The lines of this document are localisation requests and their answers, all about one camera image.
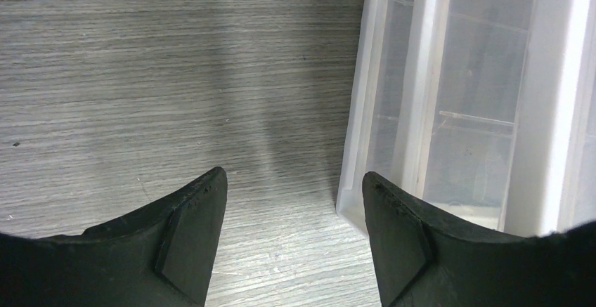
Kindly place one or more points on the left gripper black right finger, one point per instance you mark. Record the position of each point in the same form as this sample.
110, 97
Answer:
425, 256

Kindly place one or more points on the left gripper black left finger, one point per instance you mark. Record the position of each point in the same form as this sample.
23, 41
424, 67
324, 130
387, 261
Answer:
161, 254

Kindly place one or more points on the white plastic drawer organizer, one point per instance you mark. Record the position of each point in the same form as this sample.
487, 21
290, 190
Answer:
483, 108

